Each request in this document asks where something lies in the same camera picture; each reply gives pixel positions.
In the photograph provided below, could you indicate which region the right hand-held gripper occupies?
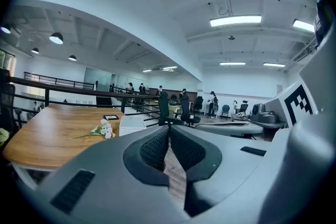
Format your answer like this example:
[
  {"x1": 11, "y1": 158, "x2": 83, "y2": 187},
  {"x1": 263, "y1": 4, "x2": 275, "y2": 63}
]
[{"x1": 195, "y1": 80, "x2": 320, "y2": 138}]

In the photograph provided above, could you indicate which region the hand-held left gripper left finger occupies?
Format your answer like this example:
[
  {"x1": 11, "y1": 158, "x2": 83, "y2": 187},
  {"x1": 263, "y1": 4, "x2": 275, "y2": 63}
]
[{"x1": 25, "y1": 124, "x2": 191, "y2": 224}]

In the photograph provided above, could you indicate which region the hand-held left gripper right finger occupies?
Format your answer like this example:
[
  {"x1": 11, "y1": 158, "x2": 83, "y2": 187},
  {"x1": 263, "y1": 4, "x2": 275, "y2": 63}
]
[{"x1": 170, "y1": 124, "x2": 289, "y2": 218}]

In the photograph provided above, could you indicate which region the white plastic storage bin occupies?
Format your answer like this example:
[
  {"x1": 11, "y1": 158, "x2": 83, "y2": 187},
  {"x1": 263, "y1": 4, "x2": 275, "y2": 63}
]
[{"x1": 119, "y1": 127, "x2": 147, "y2": 137}]

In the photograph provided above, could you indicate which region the grey drawer box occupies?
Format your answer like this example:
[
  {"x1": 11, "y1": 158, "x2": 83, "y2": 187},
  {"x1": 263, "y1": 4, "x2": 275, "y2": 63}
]
[{"x1": 119, "y1": 115, "x2": 147, "y2": 137}]

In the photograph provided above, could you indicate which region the small dark visitor chair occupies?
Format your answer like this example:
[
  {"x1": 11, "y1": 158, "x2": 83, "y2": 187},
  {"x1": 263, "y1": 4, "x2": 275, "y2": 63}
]
[{"x1": 221, "y1": 104, "x2": 231, "y2": 120}]

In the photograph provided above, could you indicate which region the pink artificial flower bouquet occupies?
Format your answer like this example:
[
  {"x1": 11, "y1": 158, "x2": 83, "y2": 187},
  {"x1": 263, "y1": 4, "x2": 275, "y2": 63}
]
[{"x1": 73, "y1": 119, "x2": 117, "y2": 140}]

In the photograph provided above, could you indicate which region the black high-back office chair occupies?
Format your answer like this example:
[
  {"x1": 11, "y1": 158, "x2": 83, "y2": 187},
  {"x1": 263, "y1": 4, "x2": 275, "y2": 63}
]
[
  {"x1": 158, "y1": 91, "x2": 184, "y2": 127},
  {"x1": 180, "y1": 93, "x2": 202, "y2": 128}
]

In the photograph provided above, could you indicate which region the black metal railing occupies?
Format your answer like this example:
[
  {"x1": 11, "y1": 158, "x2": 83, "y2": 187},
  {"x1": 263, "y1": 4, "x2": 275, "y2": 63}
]
[{"x1": 0, "y1": 68, "x2": 169, "y2": 129}]

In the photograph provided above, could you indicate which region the frosted glass partition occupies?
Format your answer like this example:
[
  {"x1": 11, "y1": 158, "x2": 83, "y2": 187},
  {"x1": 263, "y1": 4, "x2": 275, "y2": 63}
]
[{"x1": 84, "y1": 67, "x2": 113, "y2": 92}]

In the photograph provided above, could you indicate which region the yellow cloth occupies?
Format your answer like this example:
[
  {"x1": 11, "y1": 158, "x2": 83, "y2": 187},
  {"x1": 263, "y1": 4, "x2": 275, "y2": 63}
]
[{"x1": 0, "y1": 127, "x2": 11, "y2": 144}]

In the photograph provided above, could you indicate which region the black mesh office chair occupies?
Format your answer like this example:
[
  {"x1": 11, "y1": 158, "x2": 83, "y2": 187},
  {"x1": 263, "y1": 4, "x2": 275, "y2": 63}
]
[{"x1": 0, "y1": 68, "x2": 17, "y2": 141}]

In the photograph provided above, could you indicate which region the person's navy shirt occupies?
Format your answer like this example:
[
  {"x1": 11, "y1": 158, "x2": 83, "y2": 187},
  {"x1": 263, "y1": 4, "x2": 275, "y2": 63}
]
[{"x1": 314, "y1": 0, "x2": 333, "y2": 47}]

